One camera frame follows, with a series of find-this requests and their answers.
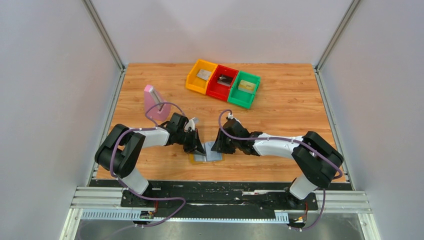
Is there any pink wedge stand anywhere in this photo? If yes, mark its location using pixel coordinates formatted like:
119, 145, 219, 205
143, 84, 171, 121

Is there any dark card in red bin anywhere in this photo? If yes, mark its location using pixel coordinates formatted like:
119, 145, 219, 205
217, 74, 233, 87

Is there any yellow leather card holder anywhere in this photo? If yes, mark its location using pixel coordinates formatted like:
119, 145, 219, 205
188, 141, 224, 164

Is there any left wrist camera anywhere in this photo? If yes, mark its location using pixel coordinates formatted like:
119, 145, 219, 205
184, 117, 199, 132

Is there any gold card in green bin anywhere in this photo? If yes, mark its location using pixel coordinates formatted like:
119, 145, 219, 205
238, 80, 256, 93

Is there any green plastic bin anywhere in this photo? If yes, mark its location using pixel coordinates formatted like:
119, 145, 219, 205
227, 71, 261, 109

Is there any silver card in yellow bin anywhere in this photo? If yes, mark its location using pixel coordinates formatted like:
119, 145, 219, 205
196, 69, 212, 81

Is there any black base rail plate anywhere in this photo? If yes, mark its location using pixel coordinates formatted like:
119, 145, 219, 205
120, 181, 321, 220

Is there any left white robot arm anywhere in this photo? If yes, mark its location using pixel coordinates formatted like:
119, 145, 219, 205
94, 112, 206, 195

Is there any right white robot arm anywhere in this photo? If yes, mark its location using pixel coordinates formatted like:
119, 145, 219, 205
211, 118, 344, 200

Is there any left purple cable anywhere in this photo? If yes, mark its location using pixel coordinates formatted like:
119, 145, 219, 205
109, 101, 188, 229

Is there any red plastic bin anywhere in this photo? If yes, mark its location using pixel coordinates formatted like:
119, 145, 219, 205
206, 64, 239, 102

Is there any yellow plastic bin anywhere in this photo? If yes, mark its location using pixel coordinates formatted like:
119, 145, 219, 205
185, 59, 218, 95

